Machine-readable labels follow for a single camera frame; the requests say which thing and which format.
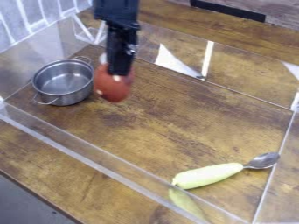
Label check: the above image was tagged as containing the green handled metal spoon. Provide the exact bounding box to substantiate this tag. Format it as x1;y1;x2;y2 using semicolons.
172;152;280;189

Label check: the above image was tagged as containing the silver metal pot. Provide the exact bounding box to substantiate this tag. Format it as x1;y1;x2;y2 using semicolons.
31;56;93;106

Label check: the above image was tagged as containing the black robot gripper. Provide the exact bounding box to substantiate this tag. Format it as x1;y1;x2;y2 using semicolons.
91;0;140;76

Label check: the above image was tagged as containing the white plush mushroom red cap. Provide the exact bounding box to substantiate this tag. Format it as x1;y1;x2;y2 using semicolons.
93;60;134;102

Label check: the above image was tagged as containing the clear acrylic enclosure wall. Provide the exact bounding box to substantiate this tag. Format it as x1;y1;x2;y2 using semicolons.
0;0;299;224

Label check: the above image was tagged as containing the black bar on back table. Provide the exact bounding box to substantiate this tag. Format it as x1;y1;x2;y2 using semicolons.
189;0;266;23

